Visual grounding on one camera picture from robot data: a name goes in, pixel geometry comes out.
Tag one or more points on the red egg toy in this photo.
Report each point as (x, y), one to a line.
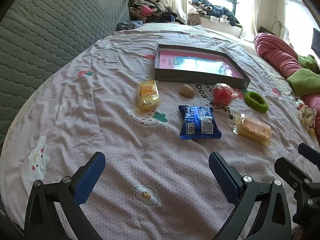
(223, 95)

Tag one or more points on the black monitor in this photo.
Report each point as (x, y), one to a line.
(316, 40)

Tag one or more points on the orange cracker packet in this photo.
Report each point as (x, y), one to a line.
(255, 130)

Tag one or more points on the small snack packet at right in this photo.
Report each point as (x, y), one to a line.
(307, 116)

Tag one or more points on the yellow snack packet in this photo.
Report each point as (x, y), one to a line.
(147, 95)

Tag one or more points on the pink blanket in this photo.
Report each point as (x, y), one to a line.
(277, 55)

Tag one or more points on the blue cookie packet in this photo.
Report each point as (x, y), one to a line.
(197, 122)

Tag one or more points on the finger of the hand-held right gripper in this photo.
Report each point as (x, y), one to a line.
(307, 152)
(290, 171)

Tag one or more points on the pink printed bed sheet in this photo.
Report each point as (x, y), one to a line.
(112, 142)

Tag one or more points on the dark cardboard box pink bottom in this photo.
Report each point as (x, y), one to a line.
(200, 78)

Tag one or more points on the power strip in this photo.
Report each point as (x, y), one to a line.
(267, 30)

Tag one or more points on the grey quilted headboard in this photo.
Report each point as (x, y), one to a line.
(50, 30)

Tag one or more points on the dark patterned cloth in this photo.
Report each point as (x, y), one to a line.
(128, 25)

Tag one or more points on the pile of mixed clothes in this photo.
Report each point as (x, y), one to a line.
(150, 10)

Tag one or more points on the clothes on windowsill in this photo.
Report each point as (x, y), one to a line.
(217, 11)

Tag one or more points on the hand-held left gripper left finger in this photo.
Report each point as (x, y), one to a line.
(90, 177)

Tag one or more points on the green cloth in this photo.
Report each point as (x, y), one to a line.
(305, 80)

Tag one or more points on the green hair scrunchie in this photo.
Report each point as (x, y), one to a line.
(260, 107)

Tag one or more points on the walnut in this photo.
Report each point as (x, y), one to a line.
(187, 90)

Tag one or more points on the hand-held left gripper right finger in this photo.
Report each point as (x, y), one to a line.
(223, 177)

